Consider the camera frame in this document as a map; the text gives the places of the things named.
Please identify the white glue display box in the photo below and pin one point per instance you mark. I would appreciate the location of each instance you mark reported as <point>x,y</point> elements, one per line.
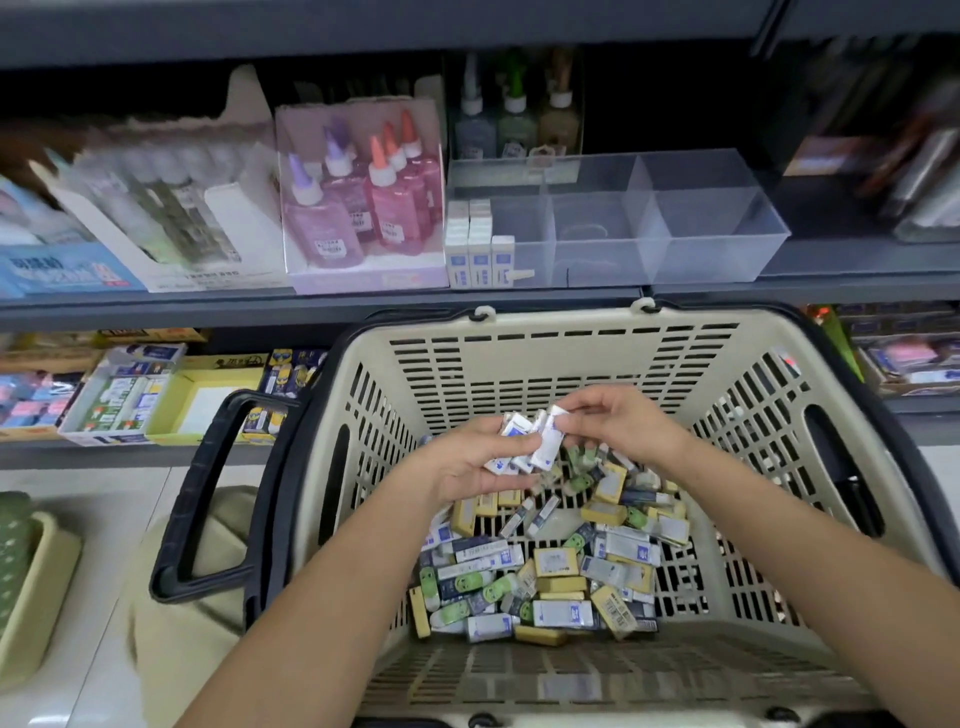
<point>240,233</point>

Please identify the pile of erasers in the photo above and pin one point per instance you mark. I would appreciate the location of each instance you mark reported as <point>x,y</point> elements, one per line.
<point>555,578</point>

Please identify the white eraser display box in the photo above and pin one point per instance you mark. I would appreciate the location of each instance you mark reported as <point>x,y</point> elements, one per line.
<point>120,398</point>

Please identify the pink glue display box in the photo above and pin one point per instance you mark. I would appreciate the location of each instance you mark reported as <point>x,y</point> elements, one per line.
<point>368,278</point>

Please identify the grey store shelves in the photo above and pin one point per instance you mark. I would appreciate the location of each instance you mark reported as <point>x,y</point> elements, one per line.
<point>375,308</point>

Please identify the yellow plastic basket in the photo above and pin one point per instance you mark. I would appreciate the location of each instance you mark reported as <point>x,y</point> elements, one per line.
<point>57,585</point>

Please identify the pink glue bottle orange cap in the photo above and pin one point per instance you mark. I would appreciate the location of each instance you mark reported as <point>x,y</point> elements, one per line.
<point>399,213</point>
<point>425,183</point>
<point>434,150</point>

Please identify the dark blue yellow packets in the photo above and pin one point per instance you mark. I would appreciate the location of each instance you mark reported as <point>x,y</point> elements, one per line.
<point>285,387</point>

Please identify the rows of white erasers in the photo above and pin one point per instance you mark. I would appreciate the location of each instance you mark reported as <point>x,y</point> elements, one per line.
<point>477,255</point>

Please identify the person's right hand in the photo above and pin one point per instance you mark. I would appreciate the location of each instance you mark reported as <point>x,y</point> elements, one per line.
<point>623,423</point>

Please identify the clear plastic divider tray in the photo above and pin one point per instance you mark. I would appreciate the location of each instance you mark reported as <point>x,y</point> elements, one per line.
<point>705,233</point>

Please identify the row of clear glue bottles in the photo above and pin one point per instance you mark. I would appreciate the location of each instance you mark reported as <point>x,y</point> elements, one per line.
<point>158,210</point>

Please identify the person's right forearm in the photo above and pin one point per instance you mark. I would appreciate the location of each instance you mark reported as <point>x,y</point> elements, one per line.
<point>840,585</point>

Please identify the pink glue bottle purple cap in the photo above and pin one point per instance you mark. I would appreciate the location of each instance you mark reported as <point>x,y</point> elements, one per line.
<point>356,188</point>
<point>326,228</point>

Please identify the translucent glue bottle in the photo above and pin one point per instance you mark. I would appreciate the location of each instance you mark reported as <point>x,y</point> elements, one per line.
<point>560,123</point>
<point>518,128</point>
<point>476,128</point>

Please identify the green plastic basket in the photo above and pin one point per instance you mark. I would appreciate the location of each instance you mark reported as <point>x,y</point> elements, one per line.
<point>15,555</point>

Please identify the yellow empty display box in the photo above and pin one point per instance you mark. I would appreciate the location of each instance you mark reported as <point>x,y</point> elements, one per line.
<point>210,402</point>

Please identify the beige shopping basket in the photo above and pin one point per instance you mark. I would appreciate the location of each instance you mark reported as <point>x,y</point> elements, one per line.
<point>495,683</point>

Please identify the pink stationery packets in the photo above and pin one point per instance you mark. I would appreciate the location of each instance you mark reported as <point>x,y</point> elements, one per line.
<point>38,402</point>

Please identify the person's left forearm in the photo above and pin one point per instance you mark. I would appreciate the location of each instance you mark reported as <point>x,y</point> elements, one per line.
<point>315,630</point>

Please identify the person's left hand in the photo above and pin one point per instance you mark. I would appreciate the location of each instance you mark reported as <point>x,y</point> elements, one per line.
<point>465,465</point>

